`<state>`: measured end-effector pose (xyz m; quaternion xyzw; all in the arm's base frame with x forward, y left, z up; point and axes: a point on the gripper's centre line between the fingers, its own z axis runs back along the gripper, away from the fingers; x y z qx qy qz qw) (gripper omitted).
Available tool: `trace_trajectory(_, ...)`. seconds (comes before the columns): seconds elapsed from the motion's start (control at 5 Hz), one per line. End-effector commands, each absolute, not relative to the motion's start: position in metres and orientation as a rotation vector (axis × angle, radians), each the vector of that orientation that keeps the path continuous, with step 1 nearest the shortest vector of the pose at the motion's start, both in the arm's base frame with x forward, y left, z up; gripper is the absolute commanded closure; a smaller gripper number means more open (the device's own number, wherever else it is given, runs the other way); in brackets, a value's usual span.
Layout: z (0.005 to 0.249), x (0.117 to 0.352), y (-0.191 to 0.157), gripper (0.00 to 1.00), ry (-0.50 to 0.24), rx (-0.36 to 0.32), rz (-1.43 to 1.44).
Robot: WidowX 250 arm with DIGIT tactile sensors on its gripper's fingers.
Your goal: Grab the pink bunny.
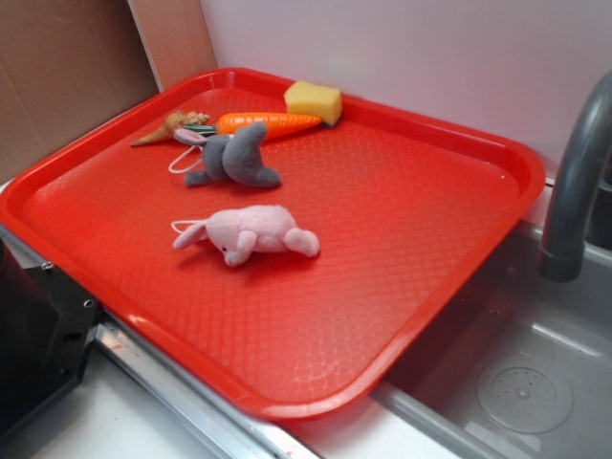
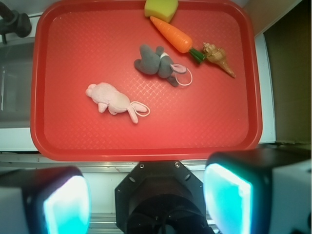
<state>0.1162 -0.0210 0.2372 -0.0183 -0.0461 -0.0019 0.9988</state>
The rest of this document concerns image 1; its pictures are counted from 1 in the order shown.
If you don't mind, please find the grey plush bunny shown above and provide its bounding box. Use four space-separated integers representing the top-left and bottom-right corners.
168 121 282 188

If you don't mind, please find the red plastic tray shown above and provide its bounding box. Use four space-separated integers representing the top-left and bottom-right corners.
1 69 545 420

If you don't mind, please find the brown spiral seashell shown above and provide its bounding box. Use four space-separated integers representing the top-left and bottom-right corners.
130 110 210 147

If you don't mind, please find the brown cardboard panel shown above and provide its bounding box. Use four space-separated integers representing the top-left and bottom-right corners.
1 1 216 182

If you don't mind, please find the grey toy sink basin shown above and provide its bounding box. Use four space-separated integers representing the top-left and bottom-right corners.
373 224 611 458

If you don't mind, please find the pink plush bunny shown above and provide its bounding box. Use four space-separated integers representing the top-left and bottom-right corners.
173 205 320 268

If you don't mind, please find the grey toy faucet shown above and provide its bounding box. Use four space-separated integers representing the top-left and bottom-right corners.
537 73 611 282

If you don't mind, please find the orange toy carrot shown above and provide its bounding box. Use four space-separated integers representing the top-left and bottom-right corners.
185 112 322 139

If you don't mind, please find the yellow sponge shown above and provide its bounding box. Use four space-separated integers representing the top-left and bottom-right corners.
284 80 342 126

